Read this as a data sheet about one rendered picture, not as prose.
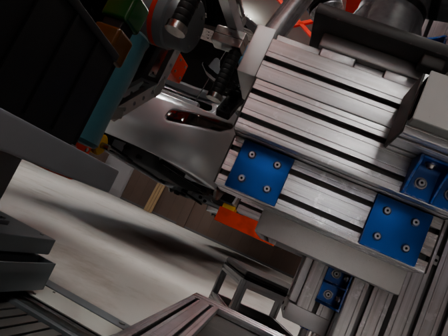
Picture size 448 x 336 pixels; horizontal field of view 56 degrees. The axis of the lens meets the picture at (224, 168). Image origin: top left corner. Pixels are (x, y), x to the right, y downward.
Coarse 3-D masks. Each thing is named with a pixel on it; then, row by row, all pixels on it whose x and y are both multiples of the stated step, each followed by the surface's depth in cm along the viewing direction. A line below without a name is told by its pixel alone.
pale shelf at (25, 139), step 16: (0, 112) 32; (0, 128) 33; (16, 128) 34; (32, 128) 36; (0, 144) 33; (16, 144) 35; (32, 144) 36; (48, 144) 38; (64, 144) 40; (32, 160) 37; (48, 160) 39; (64, 160) 41; (80, 160) 44; (96, 160) 46; (80, 176) 45; (96, 176) 47; (112, 176) 51
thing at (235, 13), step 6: (222, 0) 105; (228, 0) 104; (234, 0) 107; (222, 6) 108; (228, 6) 107; (234, 6) 109; (228, 12) 110; (234, 12) 110; (228, 18) 113; (234, 18) 112; (240, 18) 116; (228, 24) 116; (234, 24) 114; (240, 24) 117; (240, 30) 119
